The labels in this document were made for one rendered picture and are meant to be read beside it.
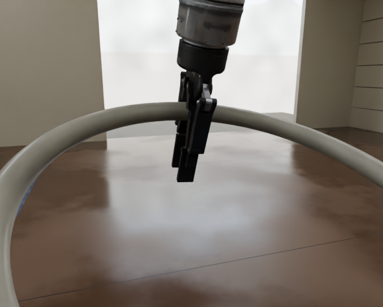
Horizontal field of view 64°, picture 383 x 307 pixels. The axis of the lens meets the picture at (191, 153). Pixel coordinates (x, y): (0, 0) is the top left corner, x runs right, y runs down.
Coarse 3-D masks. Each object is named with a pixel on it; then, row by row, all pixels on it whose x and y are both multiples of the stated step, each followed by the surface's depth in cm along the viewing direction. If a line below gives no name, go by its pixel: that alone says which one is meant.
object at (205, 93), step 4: (204, 84) 45; (204, 88) 45; (204, 92) 44; (208, 92) 45; (204, 96) 44; (208, 96) 44; (208, 100) 44; (212, 100) 44; (208, 104) 44; (204, 108) 44; (208, 108) 44
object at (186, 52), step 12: (180, 48) 44; (192, 48) 43; (204, 48) 43; (228, 48) 46; (180, 60) 45; (192, 60) 43; (204, 60) 43; (216, 60) 44; (192, 72) 47; (204, 72) 44; (216, 72) 45; (192, 96) 47
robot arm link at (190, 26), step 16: (192, 0) 40; (208, 0) 40; (192, 16) 40; (208, 16) 40; (224, 16) 40; (240, 16) 42; (176, 32) 45; (192, 32) 41; (208, 32) 41; (224, 32) 41; (208, 48) 43
